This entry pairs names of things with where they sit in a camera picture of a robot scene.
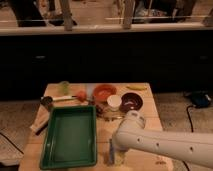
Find blue sponge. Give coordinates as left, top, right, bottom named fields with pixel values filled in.
left=109, top=139, right=115, bottom=165

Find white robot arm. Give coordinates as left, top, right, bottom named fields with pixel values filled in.
left=111, top=110, right=213, bottom=168

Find green plastic tray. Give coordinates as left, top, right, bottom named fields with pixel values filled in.
left=40, top=106, right=97, bottom=170

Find dark clutter utensils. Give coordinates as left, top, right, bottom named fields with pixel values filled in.
left=96, top=104, right=125, bottom=122

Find white cup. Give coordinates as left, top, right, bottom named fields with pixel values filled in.
left=107, top=95, right=122, bottom=111

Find dark purple bowl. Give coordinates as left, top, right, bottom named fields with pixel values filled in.
left=120, top=93, right=143, bottom=113

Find wooden table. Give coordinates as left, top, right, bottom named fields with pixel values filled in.
left=18, top=83, right=174, bottom=171

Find orange bowl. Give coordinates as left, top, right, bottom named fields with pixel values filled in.
left=93, top=84, right=117, bottom=102

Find yellow banana toy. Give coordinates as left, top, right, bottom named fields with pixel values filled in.
left=126, top=85, right=147, bottom=91

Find beige brush block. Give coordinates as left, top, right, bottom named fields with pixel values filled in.
left=30, top=113, right=49, bottom=133

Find green translucent cup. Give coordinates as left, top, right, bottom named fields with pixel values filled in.
left=59, top=81, right=69, bottom=95

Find metal measuring cup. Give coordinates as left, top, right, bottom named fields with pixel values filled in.
left=40, top=96, right=53, bottom=111

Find dark blue floor device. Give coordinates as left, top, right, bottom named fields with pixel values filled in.
left=190, top=93, right=211, bottom=108

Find white handled utensil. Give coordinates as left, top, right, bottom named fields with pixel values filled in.
left=52, top=96, right=77, bottom=101

